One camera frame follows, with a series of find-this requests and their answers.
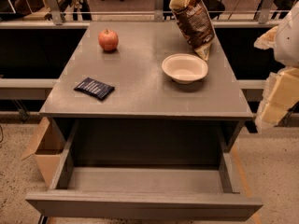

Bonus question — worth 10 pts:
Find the cardboard box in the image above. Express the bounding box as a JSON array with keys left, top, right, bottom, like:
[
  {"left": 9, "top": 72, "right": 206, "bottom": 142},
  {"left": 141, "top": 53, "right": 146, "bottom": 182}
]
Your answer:
[{"left": 21, "top": 118, "right": 66, "bottom": 187}]

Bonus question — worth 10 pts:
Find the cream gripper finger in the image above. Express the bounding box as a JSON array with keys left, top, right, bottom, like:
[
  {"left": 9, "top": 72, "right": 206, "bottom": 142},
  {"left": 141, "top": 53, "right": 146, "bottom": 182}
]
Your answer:
[{"left": 253, "top": 26, "right": 278, "bottom": 49}]

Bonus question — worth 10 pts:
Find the brown chip bag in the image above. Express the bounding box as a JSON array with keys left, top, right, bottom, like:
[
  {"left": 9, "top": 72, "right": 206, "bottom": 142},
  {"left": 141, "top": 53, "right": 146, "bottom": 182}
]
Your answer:
[{"left": 169, "top": 0, "right": 215, "bottom": 61}]

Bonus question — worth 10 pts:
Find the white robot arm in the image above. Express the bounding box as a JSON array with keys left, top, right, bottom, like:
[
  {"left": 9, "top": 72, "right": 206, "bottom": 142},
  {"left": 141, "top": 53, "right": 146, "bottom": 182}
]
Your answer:
[{"left": 254, "top": 2, "right": 299, "bottom": 129}]

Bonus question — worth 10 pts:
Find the grey open top drawer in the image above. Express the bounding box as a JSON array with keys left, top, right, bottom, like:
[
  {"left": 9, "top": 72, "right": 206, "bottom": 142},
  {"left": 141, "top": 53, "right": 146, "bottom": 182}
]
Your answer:
[{"left": 26, "top": 119, "right": 263, "bottom": 221}]

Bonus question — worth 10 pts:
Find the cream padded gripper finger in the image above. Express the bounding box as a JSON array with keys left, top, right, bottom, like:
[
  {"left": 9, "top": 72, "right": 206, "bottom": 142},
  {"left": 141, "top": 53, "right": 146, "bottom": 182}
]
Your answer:
[{"left": 255, "top": 67, "right": 299, "bottom": 129}]

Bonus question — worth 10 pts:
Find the grey cabinet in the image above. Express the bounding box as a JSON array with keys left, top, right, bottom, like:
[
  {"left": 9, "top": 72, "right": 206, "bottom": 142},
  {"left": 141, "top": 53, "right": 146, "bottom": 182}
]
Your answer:
[{"left": 39, "top": 20, "right": 254, "bottom": 170}]

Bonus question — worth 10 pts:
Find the red apple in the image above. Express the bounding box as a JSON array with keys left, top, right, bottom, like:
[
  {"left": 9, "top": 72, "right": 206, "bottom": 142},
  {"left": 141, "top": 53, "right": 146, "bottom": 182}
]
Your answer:
[{"left": 98, "top": 29, "right": 119, "bottom": 51}]

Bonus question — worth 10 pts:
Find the white paper bowl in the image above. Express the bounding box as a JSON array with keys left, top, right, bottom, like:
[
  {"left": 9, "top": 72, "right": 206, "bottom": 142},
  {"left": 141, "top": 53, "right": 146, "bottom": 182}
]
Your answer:
[{"left": 162, "top": 53, "right": 208, "bottom": 84}]

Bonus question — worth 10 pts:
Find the dark blue rxbar wrapper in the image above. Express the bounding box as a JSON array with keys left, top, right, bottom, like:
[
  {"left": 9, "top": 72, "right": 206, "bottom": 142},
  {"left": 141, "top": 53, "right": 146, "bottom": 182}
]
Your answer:
[{"left": 74, "top": 77, "right": 115, "bottom": 101}]

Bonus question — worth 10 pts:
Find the metal railing with posts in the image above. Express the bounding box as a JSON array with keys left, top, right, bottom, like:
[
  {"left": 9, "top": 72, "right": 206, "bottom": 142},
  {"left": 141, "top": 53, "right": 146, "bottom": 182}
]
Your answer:
[{"left": 0, "top": 0, "right": 299, "bottom": 30}]

